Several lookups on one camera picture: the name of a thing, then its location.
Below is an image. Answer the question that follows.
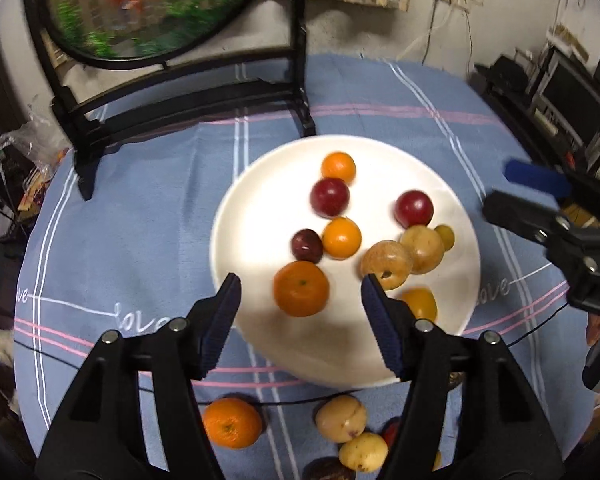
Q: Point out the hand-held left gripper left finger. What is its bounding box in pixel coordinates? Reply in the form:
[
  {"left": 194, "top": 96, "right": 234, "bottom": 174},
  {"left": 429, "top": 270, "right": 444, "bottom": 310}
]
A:
[{"left": 34, "top": 272, "right": 243, "bottom": 480}]

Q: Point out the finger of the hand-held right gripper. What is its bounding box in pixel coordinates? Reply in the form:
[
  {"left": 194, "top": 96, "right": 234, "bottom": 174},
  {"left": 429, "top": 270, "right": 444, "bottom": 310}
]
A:
[
  {"left": 503, "top": 159, "right": 600, "bottom": 226},
  {"left": 482, "top": 191, "right": 581, "bottom": 251}
]

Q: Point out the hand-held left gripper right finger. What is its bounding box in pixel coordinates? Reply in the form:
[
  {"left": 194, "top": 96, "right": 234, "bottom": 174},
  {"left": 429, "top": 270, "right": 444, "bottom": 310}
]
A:
[{"left": 360, "top": 273, "right": 566, "bottom": 480}]

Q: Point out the yellow-orange mandarin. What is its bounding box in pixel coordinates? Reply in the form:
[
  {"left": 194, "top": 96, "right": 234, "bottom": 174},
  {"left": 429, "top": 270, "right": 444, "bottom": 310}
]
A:
[{"left": 397, "top": 287, "right": 438, "bottom": 323}]

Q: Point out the small olive fruit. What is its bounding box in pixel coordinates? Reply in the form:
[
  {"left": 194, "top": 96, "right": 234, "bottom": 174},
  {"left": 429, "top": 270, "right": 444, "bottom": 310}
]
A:
[{"left": 434, "top": 224, "right": 456, "bottom": 252}]

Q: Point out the large orange mandarin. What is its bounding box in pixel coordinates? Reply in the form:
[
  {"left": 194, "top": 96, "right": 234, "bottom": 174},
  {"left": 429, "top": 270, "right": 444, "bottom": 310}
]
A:
[
  {"left": 202, "top": 397, "right": 263, "bottom": 449},
  {"left": 273, "top": 260, "right": 331, "bottom": 318}
]

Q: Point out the dark red plum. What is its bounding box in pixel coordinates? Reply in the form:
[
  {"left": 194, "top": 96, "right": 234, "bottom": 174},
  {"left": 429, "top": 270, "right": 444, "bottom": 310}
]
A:
[
  {"left": 310, "top": 177, "right": 352, "bottom": 218},
  {"left": 394, "top": 189, "right": 435, "bottom": 228}
]

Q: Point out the small dark purple plum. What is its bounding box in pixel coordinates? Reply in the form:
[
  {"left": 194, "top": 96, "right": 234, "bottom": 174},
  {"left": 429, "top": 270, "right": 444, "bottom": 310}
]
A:
[{"left": 291, "top": 228, "right": 325, "bottom": 264}]

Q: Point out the white round plate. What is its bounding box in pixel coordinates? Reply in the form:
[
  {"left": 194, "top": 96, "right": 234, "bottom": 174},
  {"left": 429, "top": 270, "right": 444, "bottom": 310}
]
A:
[{"left": 209, "top": 134, "right": 482, "bottom": 388}]

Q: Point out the black media stand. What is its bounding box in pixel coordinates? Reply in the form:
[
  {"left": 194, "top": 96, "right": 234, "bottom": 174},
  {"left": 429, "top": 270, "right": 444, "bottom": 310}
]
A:
[{"left": 472, "top": 65, "right": 600, "bottom": 186}]

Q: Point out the black computer monitor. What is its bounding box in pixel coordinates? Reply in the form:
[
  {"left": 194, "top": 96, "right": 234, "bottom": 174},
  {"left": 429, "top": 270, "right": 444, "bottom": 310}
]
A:
[{"left": 535, "top": 52, "right": 600, "bottom": 141}]

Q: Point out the black hat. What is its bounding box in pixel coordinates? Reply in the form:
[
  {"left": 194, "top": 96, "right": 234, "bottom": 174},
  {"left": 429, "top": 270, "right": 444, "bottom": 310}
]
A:
[{"left": 472, "top": 55, "right": 531, "bottom": 93}]

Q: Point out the blue plaid tablecloth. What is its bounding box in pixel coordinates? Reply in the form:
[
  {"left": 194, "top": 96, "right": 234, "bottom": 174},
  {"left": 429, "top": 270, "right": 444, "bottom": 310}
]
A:
[{"left": 12, "top": 52, "right": 600, "bottom": 480}]

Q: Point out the dark purple passion fruit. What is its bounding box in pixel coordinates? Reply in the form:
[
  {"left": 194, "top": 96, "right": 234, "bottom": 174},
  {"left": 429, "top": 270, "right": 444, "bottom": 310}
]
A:
[{"left": 302, "top": 457, "right": 356, "bottom": 480}]

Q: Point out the clear plastic bag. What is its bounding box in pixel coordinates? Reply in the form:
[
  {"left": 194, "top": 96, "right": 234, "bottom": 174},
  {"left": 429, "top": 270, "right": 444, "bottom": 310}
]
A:
[{"left": 0, "top": 105, "right": 73, "bottom": 176}]

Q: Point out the round goldfish screen on stand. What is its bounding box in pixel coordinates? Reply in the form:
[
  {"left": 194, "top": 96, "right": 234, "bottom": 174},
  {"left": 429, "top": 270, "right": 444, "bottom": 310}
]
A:
[{"left": 20, "top": 0, "right": 317, "bottom": 201}]

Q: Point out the white power cable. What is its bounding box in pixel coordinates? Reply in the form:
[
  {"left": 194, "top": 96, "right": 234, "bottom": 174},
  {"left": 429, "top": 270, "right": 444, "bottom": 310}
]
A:
[{"left": 397, "top": 0, "right": 453, "bottom": 61}]

